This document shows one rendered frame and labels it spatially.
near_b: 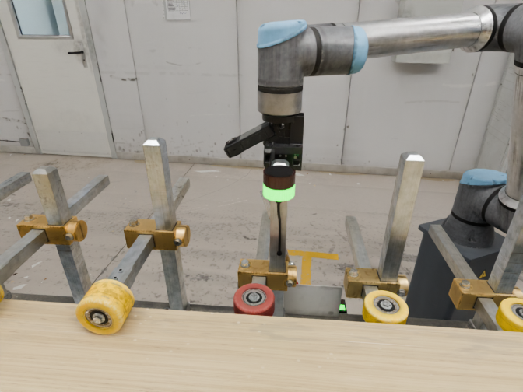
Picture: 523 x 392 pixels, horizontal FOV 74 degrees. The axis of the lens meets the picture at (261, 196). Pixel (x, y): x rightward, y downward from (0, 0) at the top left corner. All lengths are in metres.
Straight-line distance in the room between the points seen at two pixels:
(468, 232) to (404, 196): 0.83
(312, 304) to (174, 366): 0.43
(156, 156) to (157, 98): 2.94
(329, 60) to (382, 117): 2.70
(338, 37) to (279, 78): 0.14
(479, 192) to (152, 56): 2.94
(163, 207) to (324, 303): 0.46
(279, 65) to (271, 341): 0.49
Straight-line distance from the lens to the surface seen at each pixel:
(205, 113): 3.51
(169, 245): 0.80
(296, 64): 0.68
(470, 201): 1.49
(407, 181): 0.72
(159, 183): 0.74
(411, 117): 3.44
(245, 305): 0.68
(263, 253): 0.88
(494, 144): 3.49
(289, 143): 0.74
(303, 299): 0.92
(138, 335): 0.68
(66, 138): 4.34
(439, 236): 1.11
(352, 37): 0.74
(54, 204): 0.88
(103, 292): 0.65
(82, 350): 0.69
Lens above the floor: 1.39
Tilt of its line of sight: 28 degrees down
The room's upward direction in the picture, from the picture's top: straight up
